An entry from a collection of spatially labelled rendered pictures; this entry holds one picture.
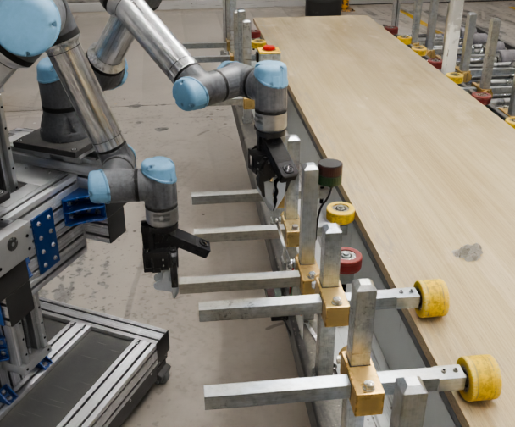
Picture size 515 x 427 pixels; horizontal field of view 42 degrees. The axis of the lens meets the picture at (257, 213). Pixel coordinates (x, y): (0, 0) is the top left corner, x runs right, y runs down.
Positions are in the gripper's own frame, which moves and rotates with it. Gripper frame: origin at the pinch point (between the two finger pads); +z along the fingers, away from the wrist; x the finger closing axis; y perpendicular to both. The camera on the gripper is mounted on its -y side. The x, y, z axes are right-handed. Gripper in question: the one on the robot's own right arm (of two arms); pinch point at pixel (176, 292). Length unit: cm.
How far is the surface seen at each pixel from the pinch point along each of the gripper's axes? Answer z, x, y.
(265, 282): -2.3, 1.5, -21.9
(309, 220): -16.9, -2.3, -33.1
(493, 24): -31, -144, -141
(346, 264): -7.5, 3.9, -41.5
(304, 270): -4.4, 0.5, -31.7
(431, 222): -7, -15, -69
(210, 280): -3.4, 0.5, -8.4
